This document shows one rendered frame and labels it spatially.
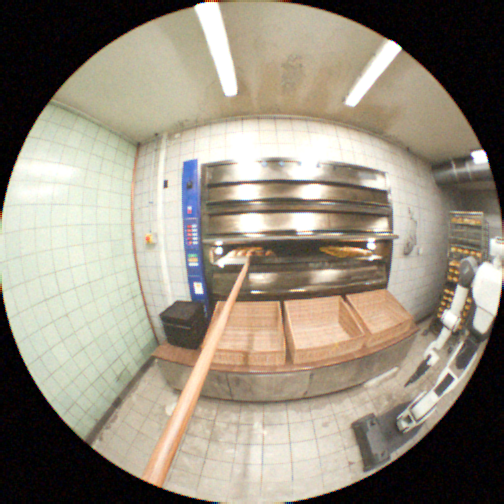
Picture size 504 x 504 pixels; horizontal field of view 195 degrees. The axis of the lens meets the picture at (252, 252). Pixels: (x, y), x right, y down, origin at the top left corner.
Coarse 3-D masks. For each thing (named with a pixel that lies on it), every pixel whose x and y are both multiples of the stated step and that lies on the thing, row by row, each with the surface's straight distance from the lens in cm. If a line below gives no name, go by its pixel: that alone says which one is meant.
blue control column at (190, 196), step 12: (192, 168) 143; (192, 180) 138; (192, 192) 135; (192, 204) 132; (192, 216) 131; (192, 276) 137; (204, 276) 135; (192, 288) 141; (204, 288) 136; (192, 300) 147; (204, 300) 142
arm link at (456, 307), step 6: (462, 288) 101; (456, 294) 104; (462, 294) 102; (456, 300) 104; (462, 300) 103; (450, 306) 108; (456, 306) 104; (462, 306) 106; (444, 312) 107; (456, 312) 105; (462, 312) 108; (456, 324) 104
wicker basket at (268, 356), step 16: (224, 304) 136; (240, 304) 133; (256, 304) 132; (272, 304) 132; (240, 320) 138; (256, 320) 136; (272, 320) 136; (208, 336) 117; (224, 336) 136; (240, 336) 134; (256, 336) 134; (272, 336) 134; (224, 352) 122; (240, 352) 103; (256, 352) 102; (272, 352) 102
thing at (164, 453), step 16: (224, 320) 47; (208, 352) 37; (208, 368) 36; (192, 384) 32; (192, 400) 31; (176, 416) 30; (176, 432) 30; (160, 448) 30; (176, 448) 30; (160, 464) 30; (160, 480) 31
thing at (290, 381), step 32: (160, 352) 138; (192, 352) 129; (288, 352) 122; (352, 352) 132; (384, 352) 155; (224, 384) 130; (256, 384) 125; (288, 384) 127; (320, 384) 140; (352, 384) 169
